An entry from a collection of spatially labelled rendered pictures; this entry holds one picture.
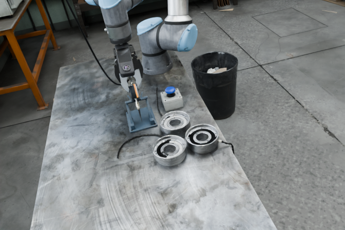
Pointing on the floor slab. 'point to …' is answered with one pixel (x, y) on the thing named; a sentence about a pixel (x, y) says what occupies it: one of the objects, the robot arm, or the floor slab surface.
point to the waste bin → (216, 82)
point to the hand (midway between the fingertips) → (133, 89)
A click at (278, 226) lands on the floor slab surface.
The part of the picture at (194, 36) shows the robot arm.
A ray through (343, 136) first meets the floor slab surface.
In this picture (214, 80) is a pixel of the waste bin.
